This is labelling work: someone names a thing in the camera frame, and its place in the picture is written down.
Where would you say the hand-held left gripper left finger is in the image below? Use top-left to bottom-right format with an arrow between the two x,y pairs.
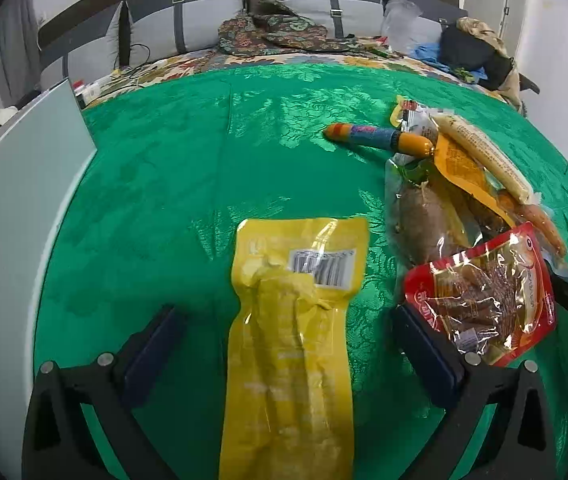
22,304 -> 187,480

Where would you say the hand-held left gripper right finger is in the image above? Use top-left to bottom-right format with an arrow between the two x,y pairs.
393,304 -> 557,480

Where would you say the red snack packet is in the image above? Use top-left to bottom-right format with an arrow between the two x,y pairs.
404,222 -> 557,368

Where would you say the clear sweet potato packet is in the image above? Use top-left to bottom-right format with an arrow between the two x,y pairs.
384,157 -> 495,268

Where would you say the yellow snack packet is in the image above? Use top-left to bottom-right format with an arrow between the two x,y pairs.
219,217 -> 369,480

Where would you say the long pale sausage stick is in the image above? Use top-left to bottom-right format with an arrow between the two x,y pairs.
431,114 -> 532,205

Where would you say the orange snack packet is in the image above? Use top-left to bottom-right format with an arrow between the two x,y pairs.
434,135 -> 520,228

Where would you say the white storage box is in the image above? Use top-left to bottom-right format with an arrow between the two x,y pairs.
0,77 -> 98,480

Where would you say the clear packet of orange sausages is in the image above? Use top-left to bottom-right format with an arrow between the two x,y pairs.
494,190 -> 568,281

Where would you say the green patterned blanket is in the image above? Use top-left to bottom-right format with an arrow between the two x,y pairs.
34,62 -> 568,480

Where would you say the orange sausage with blue label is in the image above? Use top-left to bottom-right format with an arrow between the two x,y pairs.
325,123 -> 436,157

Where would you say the small white and red box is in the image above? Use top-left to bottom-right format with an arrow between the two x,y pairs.
72,79 -> 102,107

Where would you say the black bag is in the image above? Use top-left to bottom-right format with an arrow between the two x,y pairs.
439,25 -> 515,86

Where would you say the floral bed sheet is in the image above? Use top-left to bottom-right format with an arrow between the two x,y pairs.
84,45 -> 510,108

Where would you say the beige camouflage cloth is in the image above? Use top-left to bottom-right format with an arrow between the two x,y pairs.
456,16 -> 515,58

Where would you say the blue cloth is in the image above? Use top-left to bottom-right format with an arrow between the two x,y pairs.
409,42 -> 490,81

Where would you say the grey headboard cushion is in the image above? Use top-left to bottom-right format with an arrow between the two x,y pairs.
124,0 -> 247,56
38,2 -> 129,91
263,0 -> 389,38
389,0 -> 467,46

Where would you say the clear plastic bag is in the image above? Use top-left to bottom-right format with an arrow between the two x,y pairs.
381,0 -> 445,56

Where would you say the grey curtain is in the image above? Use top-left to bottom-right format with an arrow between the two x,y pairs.
0,0 -> 42,111

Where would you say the camouflage garment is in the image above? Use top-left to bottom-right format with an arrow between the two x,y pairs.
218,0 -> 389,58

